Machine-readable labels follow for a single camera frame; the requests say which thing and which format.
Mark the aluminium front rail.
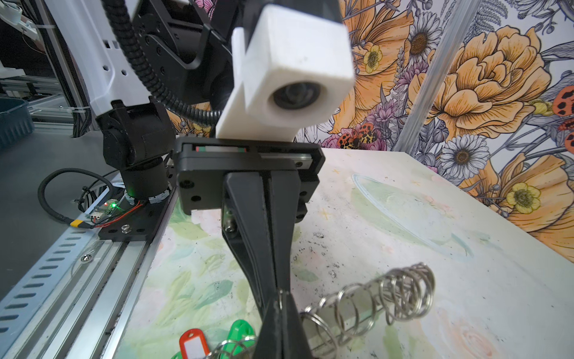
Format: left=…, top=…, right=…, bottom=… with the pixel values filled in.
left=0, top=223, right=171, bottom=359

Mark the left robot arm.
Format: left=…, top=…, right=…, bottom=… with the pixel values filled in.
left=48, top=1, right=339, bottom=317

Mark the large metal key ring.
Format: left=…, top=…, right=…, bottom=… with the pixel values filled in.
left=295, top=262, right=436, bottom=359

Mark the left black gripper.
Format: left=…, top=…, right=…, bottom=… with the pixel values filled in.
left=173, top=137, right=325, bottom=317

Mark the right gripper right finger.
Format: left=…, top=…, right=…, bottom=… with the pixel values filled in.
left=282, top=293, right=313, bottom=359

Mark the green key tag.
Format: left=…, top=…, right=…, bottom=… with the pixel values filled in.
left=220, top=320, right=256, bottom=358

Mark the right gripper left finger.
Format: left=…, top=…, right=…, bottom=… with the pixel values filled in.
left=254, top=300, right=283, bottom=359

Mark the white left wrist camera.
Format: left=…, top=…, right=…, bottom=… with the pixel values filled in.
left=215, top=4, right=355, bottom=142

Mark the green circuit board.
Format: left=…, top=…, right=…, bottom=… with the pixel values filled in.
left=90, top=199, right=121, bottom=224

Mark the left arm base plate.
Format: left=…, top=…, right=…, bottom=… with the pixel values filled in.
left=98, top=193, right=173, bottom=242

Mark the left black cable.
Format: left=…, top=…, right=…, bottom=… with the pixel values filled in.
left=100, top=0, right=223, bottom=127

